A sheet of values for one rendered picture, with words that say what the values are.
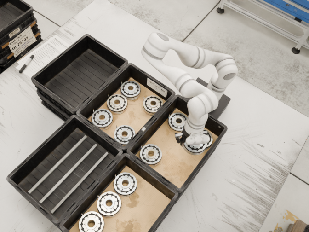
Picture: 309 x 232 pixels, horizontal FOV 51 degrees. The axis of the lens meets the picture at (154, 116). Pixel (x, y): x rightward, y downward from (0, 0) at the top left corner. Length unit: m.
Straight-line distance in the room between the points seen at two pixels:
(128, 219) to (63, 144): 0.46
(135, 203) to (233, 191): 0.51
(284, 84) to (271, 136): 1.25
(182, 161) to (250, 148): 0.43
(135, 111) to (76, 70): 0.40
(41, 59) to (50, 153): 0.69
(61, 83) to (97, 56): 0.25
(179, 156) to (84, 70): 0.69
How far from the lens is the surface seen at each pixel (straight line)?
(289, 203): 2.58
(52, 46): 2.10
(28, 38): 2.62
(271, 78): 3.06
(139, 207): 1.45
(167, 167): 1.51
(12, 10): 2.70
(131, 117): 1.61
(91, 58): 1.84
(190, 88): 1.12
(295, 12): 3.17
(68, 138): 1.58
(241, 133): 1.83
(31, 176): 1.55
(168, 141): 1.57
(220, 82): 1.57
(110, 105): 1.62
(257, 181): 1.74
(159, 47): 1.23
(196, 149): 1.38
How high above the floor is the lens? 2.23
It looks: 60 degrees down
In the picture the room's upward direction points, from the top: 9 degrees clockwise
